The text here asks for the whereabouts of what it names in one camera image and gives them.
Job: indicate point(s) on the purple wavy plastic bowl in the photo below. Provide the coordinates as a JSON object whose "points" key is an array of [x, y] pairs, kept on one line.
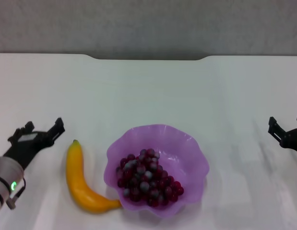
{"points": [[186, 163]]}

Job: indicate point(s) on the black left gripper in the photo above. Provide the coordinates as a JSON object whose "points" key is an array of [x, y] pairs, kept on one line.
{"points": [[28, 146]]}

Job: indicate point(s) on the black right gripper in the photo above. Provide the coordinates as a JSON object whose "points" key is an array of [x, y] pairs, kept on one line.
{"points": [[293, 141]]}

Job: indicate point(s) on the red purple grape bunch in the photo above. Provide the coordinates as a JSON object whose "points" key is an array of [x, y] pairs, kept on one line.
{"points": [[148, 177]]}

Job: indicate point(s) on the yellow banana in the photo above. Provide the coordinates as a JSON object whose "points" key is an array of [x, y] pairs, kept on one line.
{"points": [[77, 177]]}

